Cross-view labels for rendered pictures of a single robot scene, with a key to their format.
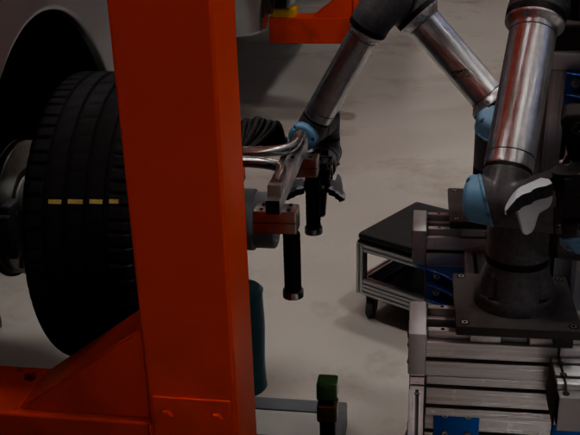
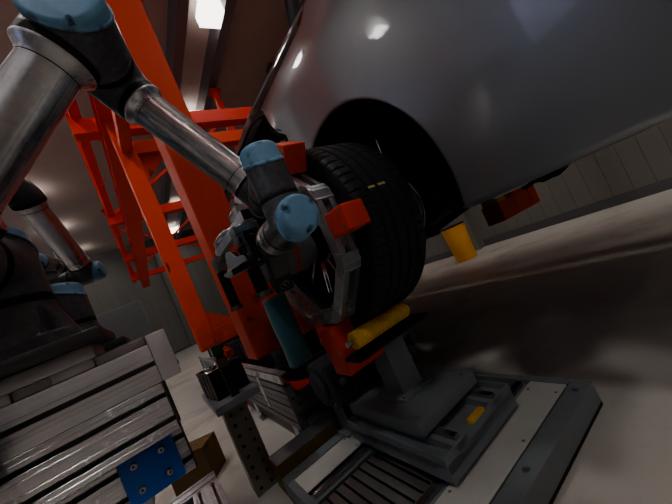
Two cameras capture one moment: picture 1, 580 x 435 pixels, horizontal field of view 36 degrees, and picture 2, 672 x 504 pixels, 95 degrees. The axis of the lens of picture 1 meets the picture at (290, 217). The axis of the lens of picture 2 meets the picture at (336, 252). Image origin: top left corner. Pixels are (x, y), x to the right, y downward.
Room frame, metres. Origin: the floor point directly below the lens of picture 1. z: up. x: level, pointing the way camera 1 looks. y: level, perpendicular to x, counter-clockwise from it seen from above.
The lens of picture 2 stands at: (2.76, -0.44, 0.75)
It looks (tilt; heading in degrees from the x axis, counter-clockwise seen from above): 2 degrees up; 138
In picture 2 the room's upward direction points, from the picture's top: 24 degrees counter-clockwise
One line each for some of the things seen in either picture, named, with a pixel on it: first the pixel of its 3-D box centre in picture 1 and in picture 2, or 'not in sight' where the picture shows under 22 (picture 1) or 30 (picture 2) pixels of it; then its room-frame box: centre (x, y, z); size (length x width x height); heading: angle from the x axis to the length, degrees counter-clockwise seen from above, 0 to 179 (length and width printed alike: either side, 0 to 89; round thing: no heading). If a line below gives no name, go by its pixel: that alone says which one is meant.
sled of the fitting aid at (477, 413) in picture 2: not in sight; (423, 413); (1.95, 0.36, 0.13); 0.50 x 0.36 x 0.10; 171
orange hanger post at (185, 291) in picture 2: not in sight; (159, 235); (-0.51, 0.46, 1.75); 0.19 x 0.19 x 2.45; 81
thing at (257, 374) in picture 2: not in sight; (238, 374); (0.17, 0.41, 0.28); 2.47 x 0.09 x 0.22; 171
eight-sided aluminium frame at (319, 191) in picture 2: not in sight; (299, 250); (1.88, 0.20, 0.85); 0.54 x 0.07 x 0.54; 171
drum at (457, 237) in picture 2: not in sight; (459, 242); (0.38, 4.23, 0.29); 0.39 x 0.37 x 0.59; 80
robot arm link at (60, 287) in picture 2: (524, 219); (62, 304); (1.49, -0.43, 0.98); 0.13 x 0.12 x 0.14; 67
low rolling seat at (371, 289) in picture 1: (426, 267); not in sight; (2.99, -0.50, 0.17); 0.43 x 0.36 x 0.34; 139
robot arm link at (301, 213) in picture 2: (326, 154); (290, 221); (2.31, -0.10, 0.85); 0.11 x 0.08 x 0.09; 171
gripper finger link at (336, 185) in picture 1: (338, 185); (232, 263); (2.05, -0.12, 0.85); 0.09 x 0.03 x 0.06; 27
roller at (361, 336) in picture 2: not in sight; (380, 324); (2.02, 0.28, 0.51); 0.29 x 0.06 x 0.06; 81
